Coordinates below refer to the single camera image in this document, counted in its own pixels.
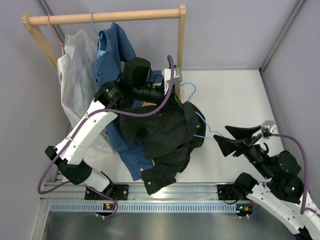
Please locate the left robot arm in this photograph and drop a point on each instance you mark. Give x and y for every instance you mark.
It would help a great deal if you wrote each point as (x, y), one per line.
(130, 96)

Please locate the black pinstriped shirt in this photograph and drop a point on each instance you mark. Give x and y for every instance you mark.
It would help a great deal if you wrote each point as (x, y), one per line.
(168, 138)

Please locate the pink wire hanger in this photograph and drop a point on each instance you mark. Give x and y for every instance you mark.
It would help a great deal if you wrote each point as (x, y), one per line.
(61, 42)

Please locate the white slotted cable duct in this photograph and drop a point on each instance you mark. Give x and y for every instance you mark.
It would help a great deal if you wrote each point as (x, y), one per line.
(127, 207)

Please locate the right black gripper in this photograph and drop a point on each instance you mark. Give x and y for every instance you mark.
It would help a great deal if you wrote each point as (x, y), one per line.
(227, 146)

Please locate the blue hanger holding shirt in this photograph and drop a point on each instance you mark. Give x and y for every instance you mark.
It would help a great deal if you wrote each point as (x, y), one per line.
(94, 25)

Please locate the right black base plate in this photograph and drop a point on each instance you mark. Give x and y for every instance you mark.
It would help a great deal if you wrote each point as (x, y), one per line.
(227, 194)

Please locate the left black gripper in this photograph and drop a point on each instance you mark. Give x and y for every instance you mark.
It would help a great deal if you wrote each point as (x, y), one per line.
(173, 101)

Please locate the aluminium mounting rail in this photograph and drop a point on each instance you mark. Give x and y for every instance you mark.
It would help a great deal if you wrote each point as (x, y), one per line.
(136, 192)

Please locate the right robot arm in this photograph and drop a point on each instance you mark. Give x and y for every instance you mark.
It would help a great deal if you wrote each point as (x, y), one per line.
(284, 195)

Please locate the white shirt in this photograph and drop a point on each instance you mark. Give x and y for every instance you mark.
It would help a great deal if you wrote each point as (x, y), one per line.
(78, 87)

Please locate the blue checked shirt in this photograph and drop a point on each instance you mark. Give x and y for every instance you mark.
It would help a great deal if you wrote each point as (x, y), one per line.
(114, 47)

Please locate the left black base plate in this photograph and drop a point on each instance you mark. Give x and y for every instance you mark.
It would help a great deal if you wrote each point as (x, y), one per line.
(117, 192)

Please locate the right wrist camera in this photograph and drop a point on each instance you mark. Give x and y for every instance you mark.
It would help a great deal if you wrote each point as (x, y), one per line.
(268, 127)

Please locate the light blue hanger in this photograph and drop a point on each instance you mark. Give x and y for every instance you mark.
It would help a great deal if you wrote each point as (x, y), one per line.
(213, 132)

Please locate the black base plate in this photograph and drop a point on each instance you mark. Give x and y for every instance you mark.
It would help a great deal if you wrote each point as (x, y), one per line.
(227, 194)
(117, 192)

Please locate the wooden clothes rack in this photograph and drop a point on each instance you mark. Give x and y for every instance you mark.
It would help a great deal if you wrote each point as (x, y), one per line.
(33, 23)

